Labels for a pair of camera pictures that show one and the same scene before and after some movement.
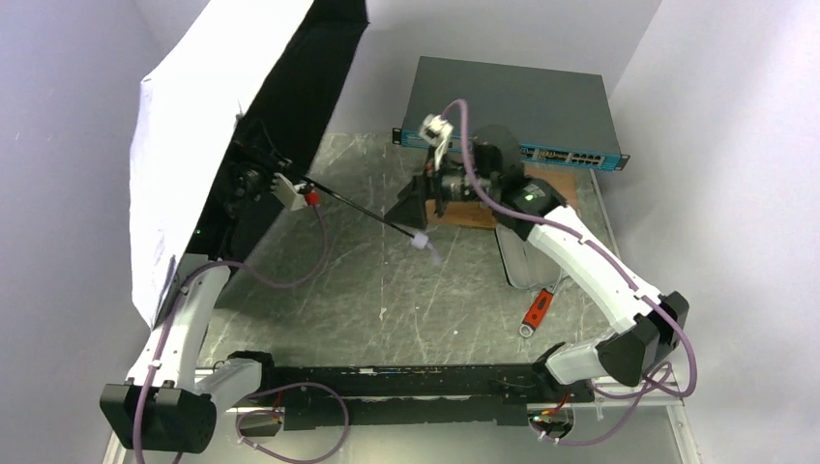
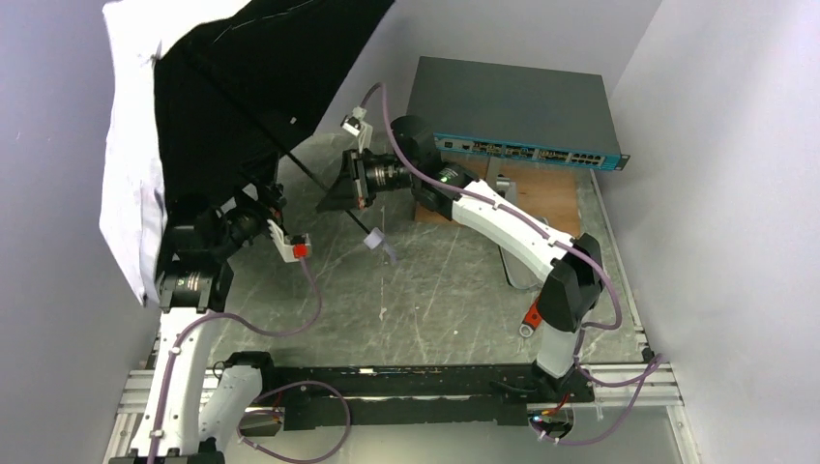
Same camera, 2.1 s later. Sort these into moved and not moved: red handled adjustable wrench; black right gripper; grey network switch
Moved: black right gripper
Not moved: red handled adjustable wrench; grey network switch
